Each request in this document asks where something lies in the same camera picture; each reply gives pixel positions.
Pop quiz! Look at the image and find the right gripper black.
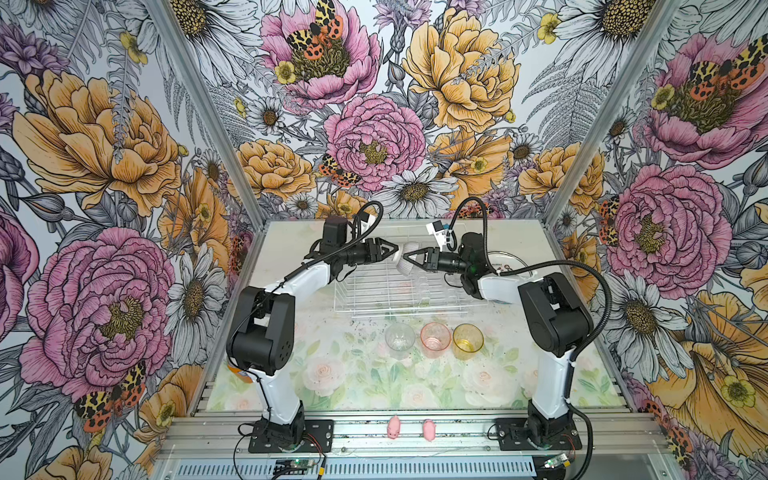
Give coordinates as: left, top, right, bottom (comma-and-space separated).
404, 246, 471, 274

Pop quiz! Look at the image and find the right pink clip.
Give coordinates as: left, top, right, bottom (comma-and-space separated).
422, 419, 436, 442

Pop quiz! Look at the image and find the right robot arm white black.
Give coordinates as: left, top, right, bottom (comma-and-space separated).
402, 228, 604, 450

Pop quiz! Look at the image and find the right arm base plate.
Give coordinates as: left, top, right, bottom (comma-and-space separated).
487, 417, 583, 452

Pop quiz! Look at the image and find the pink clip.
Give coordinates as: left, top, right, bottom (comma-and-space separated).
386, 415, 402, 440
422, 419, 436, 442

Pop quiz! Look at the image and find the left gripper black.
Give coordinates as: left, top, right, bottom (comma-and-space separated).
340, 236, 399, 264

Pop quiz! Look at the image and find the yellow glass cup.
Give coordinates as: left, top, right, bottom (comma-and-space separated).
452, 323, 484, 361

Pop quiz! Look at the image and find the striped grey bowl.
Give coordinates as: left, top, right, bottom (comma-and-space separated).
393, 242, 420, 277

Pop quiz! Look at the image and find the right circuit board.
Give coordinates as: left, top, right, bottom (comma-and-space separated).
542, 453, 571, 469

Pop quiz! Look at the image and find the orange soda bottle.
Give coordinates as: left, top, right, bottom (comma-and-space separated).
227, 365, 253, 384

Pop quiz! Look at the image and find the aluminium front rail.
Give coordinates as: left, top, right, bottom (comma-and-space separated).
150, 410, 684, 479

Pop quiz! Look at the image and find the pink glass cup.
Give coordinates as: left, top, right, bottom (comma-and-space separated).
419, 322, 452, 359

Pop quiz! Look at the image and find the left pink clip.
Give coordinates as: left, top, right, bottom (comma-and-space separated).
386, 415, 402, 440

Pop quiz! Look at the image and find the green circuit board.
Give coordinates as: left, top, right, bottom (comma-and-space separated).
272, 459, 320, 477

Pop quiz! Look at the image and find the clear glass cup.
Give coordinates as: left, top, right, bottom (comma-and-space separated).
385, 323, 416, 357

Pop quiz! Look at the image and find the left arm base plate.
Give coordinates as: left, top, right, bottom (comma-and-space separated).
248, 418, 335, 454

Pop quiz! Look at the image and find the white wire dish rack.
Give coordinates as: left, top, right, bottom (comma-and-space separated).
333, 238, 487, 320

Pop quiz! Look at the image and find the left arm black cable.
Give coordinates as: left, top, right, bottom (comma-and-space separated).
224, 200, 385, 421

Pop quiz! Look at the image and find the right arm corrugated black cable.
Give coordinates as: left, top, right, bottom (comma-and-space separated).
446, 196, 613, 480

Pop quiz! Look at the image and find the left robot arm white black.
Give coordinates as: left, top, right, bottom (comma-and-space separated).
225, 211, 398, 453

